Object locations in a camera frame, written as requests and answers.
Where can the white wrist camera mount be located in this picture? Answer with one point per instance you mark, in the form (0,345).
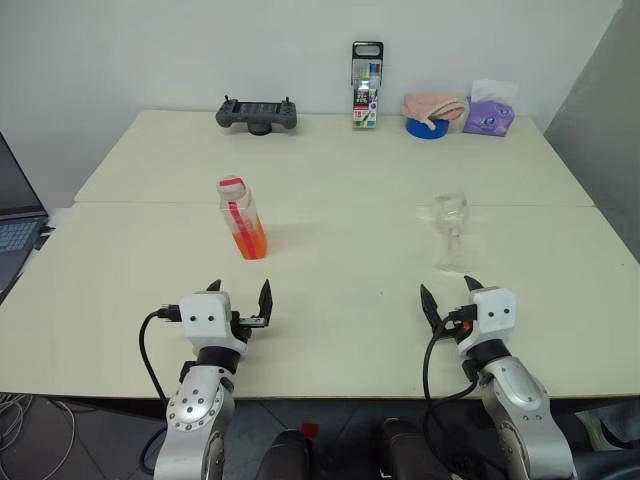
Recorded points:
(202,317)
(495,315)

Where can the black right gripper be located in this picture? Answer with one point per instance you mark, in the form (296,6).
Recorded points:
(452,331)

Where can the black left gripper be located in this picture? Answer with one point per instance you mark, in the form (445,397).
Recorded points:
(245,322)

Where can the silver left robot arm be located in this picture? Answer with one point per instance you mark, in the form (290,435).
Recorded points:
(195,405)

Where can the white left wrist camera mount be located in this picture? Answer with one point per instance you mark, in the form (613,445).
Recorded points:
(202,317)

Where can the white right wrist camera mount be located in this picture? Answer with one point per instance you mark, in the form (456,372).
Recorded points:
(495,315)

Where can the purple tissue pack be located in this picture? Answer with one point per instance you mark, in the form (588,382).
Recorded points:
(487,120)

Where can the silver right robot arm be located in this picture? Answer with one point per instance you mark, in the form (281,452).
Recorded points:
(520,395)

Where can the black laptop plug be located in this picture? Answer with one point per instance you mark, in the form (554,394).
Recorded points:
(47,229)

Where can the pink towel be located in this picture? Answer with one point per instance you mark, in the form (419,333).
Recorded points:
(430,105)

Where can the dark rounded shape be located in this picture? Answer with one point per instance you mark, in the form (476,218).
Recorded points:
(410,450)
(285,457)

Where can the grey laptop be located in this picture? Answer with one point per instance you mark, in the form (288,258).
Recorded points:
(15,235)

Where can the blue tape roll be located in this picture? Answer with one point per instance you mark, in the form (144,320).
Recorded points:
(425,131)

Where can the bottle with orange liquid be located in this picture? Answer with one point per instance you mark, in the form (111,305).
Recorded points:
(250,240)

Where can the clear wine glass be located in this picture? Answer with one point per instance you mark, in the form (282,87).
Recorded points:
(450,215)

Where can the marker pen pack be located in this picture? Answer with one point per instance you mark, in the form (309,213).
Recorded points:
(366,95)

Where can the small red block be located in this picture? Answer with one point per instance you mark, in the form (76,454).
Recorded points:
(310,431)

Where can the grey handheld remote controller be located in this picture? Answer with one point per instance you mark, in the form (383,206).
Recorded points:
(255,114)

